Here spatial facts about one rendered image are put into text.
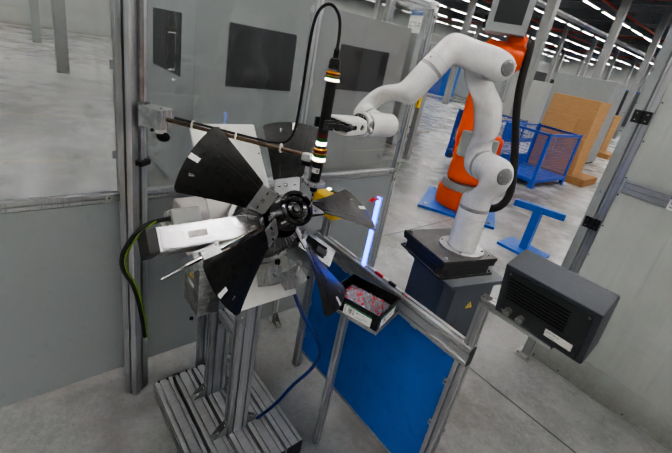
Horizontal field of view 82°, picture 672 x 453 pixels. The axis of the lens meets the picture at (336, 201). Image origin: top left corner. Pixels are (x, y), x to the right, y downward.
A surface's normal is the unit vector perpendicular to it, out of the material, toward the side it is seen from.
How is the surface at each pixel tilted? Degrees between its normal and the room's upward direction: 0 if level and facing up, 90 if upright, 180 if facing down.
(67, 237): 90
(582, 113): 90
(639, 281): 90
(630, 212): 90
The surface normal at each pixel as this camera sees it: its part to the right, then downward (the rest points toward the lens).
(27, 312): 0.62, 0.39
